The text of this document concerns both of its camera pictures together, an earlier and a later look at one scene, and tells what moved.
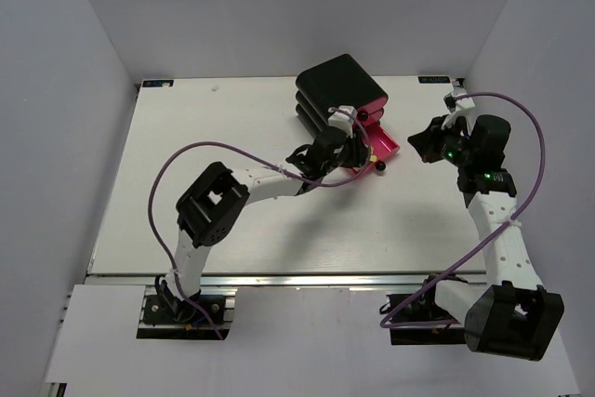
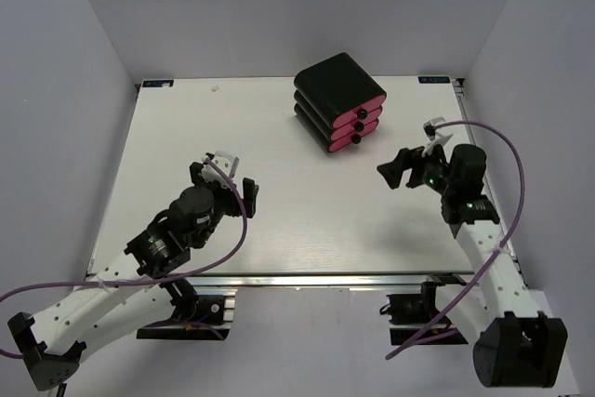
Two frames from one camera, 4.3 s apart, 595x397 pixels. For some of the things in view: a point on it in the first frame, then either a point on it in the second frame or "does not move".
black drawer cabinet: (336, 82) does not move
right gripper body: (433, 142) to (419, 169)
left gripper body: (355, 151) to (228, 199)
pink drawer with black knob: (374, 105) does not move
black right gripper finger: (425, 142) to (413, 159)
